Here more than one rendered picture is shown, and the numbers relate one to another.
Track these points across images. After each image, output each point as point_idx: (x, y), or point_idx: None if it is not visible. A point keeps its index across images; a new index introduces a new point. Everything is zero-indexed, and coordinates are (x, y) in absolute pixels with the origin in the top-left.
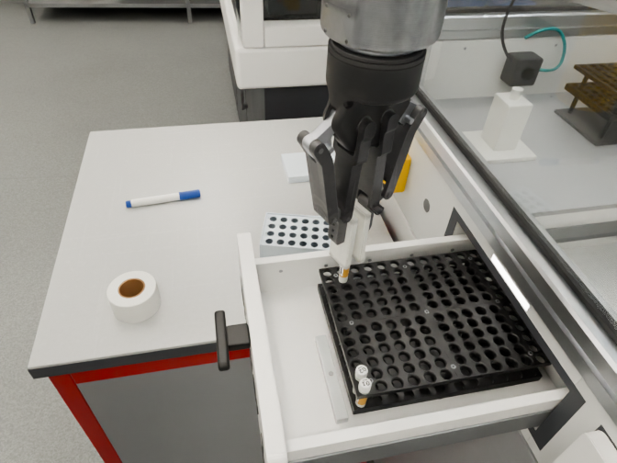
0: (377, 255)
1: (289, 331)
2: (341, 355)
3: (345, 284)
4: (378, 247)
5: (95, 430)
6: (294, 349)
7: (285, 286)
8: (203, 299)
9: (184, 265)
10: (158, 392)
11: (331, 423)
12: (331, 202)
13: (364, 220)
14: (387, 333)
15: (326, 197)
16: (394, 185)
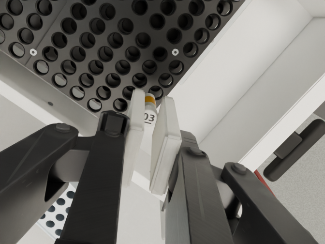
0: (37, 99)
1: (188, 112)
2: (200, 39)
3: (125, 98)
4: (29, 105)
5: (256, 172)
6: (203, 93)
7: (147, 156)
8: None
9: (164, 243)
10: None
11: (250, 4)
12: (270, 205)
13: (143, 125)
14: (155, 2)
15: (303, 228)
16: (38, 137)
